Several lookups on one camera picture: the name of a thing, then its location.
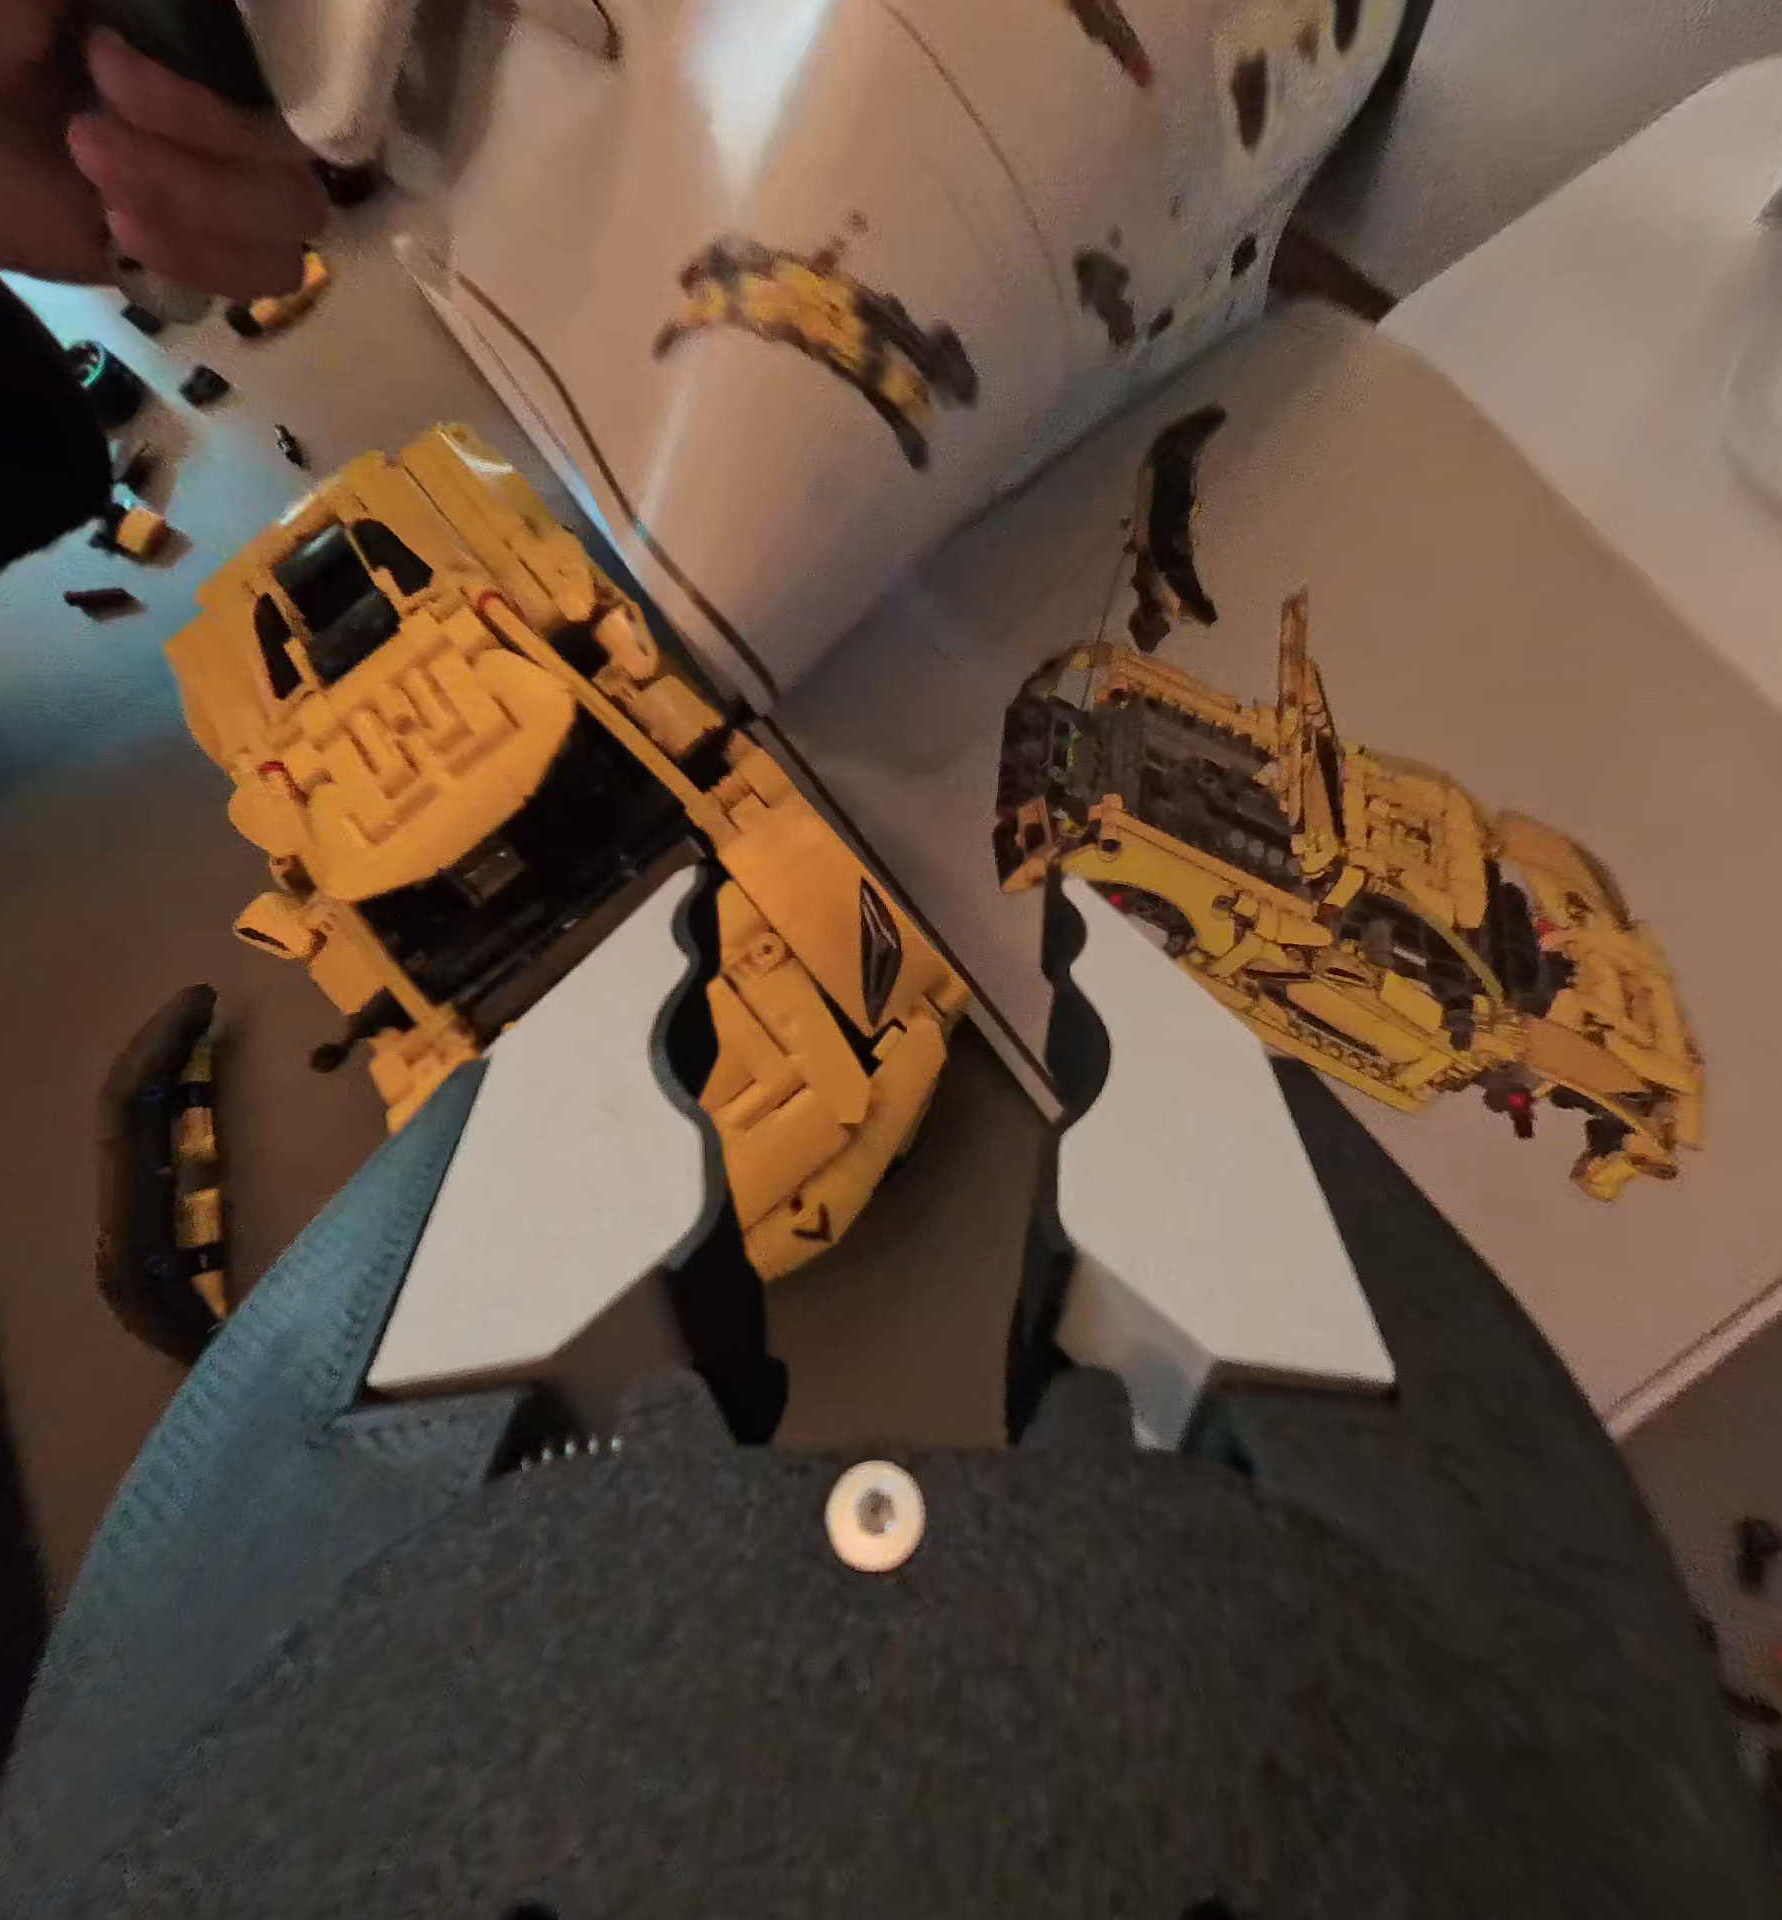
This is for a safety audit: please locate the pile of black yellow bricks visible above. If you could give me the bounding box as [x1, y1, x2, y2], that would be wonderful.
[66, 246, 338, 616]

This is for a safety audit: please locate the grey desk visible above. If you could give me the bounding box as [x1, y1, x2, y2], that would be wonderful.
[0, 226, 1782, 1920]

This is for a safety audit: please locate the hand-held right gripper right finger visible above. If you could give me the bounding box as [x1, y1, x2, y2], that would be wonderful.
[1004, 871, 1394, 1450]

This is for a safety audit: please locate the building instruction booklet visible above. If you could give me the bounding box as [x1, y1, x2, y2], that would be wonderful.
[388, 0, 1782, 1434]

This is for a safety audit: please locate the person's left hand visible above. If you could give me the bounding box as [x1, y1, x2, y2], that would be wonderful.
[0, 0, 331, 302]

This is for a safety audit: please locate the black toy tire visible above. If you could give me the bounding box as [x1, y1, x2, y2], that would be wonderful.
[66, 343, 151, 429]

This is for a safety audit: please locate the person's left forearm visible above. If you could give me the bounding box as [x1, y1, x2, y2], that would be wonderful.
[0, 269, 120, 638]

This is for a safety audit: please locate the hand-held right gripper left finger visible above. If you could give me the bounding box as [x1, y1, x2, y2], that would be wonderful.
[365, 864, 791, 1445]

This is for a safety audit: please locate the yellow toy brick car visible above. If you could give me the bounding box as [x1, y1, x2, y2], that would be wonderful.
[163, 422, 972, 1283]

